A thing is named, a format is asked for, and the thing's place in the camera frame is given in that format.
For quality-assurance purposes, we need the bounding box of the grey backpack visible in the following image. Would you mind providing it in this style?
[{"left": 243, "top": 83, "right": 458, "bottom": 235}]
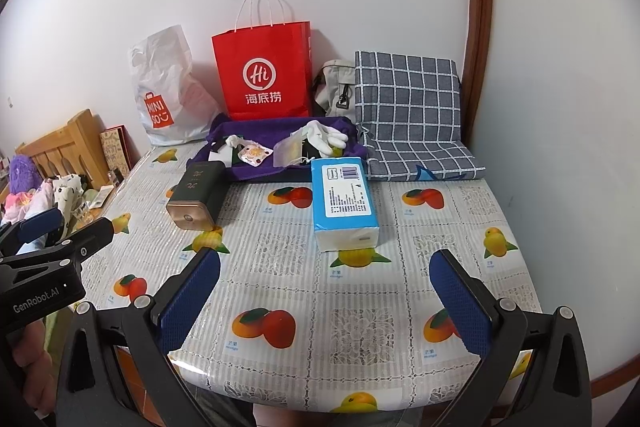
[{"left": 312, "top": 59, "right": 358, "bottom": 118}]

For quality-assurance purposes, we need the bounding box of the pink patterned blanket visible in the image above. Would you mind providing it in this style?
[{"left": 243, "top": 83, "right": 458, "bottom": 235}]
[{"left": 0, "top": 187, "right": 56, "bottom": 228}]

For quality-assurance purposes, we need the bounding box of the red paper bag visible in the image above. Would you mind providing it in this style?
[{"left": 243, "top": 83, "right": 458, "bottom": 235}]
[{"left": 211, "top": 0, "right": 313, "bottom": 120}]

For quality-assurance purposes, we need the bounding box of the white plastic shopping bag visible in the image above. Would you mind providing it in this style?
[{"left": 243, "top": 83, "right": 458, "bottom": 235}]
[{"left": 129, "top": 25, "right": 223, "bottom": 146}]

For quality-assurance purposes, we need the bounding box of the wooden headboard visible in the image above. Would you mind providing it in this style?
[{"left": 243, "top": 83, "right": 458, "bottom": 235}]
[{"left": 15, "top": 109, "right": 111, "bottom": 198}]

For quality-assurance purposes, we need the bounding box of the dark tea tin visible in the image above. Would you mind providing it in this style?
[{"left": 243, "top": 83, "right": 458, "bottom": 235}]
[{"left": 166, "top": 160, "right": 227, "bottom": 230}]

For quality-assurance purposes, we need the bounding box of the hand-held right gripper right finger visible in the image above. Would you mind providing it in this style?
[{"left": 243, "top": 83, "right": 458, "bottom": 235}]
[{"left": 429, "top": 248, "right": 593, "bottom": 427}]

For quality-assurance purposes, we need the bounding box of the brown wooden door frame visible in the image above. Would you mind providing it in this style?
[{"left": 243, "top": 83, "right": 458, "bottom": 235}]
[{"left": 462, "top": 0, "right": 496, "bottom": 148}]

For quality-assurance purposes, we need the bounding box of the white black patterned cloth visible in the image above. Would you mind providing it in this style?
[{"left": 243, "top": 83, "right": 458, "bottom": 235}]
[{"left": 50, "top": 174, "right": 86, "bottom": 228}]

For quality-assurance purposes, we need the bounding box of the grey checked cushion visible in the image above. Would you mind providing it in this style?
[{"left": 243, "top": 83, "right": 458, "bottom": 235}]
[{"left": 354, "top": 51, "right": 487, "bottom": 182}]

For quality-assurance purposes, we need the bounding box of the floral print packet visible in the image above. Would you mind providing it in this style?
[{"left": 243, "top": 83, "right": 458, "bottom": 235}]
[{"left": 239, "top": 143, "right": 275, "bottom": 168}]

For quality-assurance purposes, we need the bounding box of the patterned notebook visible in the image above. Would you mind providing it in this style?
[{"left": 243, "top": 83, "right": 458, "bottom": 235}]
[{"left": 99, "top": 125, "right": 135, "bottom": 172}]

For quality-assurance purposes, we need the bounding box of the purple plush toy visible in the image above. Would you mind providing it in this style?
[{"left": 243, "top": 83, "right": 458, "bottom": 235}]
[{"left": 9, "top": 154, "right": 41, "bottom": 195}]

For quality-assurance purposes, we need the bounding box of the blue tissue pack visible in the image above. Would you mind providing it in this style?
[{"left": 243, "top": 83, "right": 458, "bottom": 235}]
[{"left": 311, "top": 157, "right": 380, "bottom": 253}]

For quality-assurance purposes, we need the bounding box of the person's left hand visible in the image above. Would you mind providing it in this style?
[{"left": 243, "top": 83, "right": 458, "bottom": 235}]
[{"left": 10, "top": 324, "right": 56, "bottom": 415}]

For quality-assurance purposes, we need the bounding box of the drinking glass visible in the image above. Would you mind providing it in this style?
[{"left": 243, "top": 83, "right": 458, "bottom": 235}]
[{"left": 72, "top": 202, "right": 96, "bottom": 225}]

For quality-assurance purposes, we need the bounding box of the wooden nightstand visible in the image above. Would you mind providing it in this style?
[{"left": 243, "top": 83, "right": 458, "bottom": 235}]
[{"left": 80, "top": 167, "right": 131, "bottom": 228}]

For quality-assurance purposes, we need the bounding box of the clear packet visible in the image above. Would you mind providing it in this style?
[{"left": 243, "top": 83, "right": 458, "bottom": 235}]
[{"left": 274, "top": 132, "right": 307, "bottom": 168}]

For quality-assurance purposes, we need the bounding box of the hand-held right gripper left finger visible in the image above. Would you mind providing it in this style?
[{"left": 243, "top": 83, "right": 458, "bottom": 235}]
[{"left": 55, "top": 247, "right": 222, "bottom": 427}]

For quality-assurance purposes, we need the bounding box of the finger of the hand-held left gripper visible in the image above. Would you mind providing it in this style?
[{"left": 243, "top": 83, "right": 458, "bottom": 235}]
[
  {"left": 27, "top": 217, "right": 113, "bottom": 265},
  {"left": 0, "top": 207, "right": 66, "bottom": 254}
]

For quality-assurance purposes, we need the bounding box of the purple towel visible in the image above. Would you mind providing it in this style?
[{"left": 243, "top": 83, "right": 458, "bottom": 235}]
[{"left": 192, "top": 116, "right": 368, "bottom": 182}]

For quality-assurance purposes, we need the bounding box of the fruit print tablecloth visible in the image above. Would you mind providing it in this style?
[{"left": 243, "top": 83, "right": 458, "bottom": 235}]
[{"left": 75, "top": 142, "right": 543, "bottom": 413}]

